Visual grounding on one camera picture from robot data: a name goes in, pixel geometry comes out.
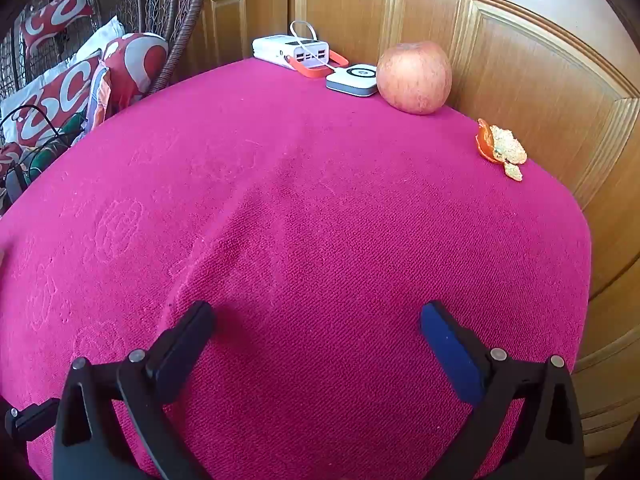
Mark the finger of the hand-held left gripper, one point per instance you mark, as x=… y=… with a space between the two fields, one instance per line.
x=32 y=420

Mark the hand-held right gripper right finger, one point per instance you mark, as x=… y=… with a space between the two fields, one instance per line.
x=450 y=355

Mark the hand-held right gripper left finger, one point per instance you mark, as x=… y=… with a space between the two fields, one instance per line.
x=180 y=355

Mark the pink tablecloth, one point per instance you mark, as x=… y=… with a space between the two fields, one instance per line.
x=320 y=210

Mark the orange peel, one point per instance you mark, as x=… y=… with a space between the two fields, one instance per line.
x=505 y=147

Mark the colourful stuffed toy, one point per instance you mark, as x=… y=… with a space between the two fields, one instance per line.
x=72 y=127

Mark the plaid cushion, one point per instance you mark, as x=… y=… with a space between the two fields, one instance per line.
x=100 y=100

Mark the red apple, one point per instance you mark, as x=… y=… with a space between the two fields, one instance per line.
x=415 y=77

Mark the square red patterned cushion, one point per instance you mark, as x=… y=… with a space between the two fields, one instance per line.
x=50 y=100

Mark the white power strip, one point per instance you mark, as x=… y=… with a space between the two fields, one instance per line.
x=272 y=47

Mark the red and white cushions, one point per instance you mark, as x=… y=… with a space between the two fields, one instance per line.
x=97 y=40

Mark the wicker hanging chair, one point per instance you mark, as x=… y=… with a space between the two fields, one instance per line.
x=187 y=10

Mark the small red patterned pillow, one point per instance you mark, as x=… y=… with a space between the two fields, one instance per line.
x=55 y=12

